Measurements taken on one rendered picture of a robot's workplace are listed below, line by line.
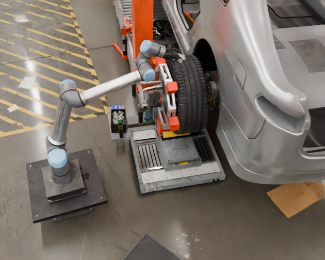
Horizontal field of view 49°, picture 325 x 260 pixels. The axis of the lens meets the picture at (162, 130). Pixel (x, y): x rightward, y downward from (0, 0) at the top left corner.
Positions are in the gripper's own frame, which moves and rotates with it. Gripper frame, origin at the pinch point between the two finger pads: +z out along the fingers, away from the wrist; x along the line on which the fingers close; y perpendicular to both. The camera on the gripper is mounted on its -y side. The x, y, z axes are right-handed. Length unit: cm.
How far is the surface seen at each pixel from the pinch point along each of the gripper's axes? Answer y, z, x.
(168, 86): 18.5, -9.1, -16.6
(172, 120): 31.7, 4.1, -37.7
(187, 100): 25.6, 7.9, -18.5
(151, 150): -1, 38, -117
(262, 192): 66, 123, -72
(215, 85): 0.1, 43.9, -15.6
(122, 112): -14, -9, -85
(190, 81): 14.2, 7.8, -8.8
